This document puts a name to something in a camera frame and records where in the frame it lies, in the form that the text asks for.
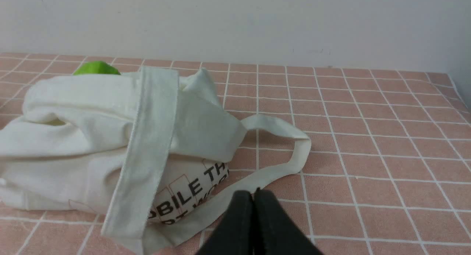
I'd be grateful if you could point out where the white cloth tote bag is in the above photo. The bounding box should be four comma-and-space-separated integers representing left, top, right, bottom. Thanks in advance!
1, 67, 311, 255

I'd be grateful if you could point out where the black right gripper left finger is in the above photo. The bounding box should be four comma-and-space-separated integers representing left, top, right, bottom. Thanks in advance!
197, 190, 254, 255

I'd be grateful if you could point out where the green leafy vegetable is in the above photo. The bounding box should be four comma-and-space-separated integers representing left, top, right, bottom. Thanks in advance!
73, 61, 121, 75

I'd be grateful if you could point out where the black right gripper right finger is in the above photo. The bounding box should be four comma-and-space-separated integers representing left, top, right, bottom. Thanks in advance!
253, 188, 323, 255

